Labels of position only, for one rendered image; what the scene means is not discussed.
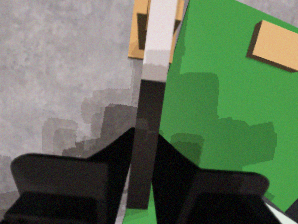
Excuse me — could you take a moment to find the red golf putter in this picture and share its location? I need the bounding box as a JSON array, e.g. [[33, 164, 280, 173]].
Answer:
[[126, 0, 177, 210]]

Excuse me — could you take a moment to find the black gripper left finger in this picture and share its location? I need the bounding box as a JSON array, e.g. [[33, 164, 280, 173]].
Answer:
[[10, 127, 135, 224]]

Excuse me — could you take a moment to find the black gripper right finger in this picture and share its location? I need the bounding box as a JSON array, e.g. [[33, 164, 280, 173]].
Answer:
[[152, 134, 270, 224]]

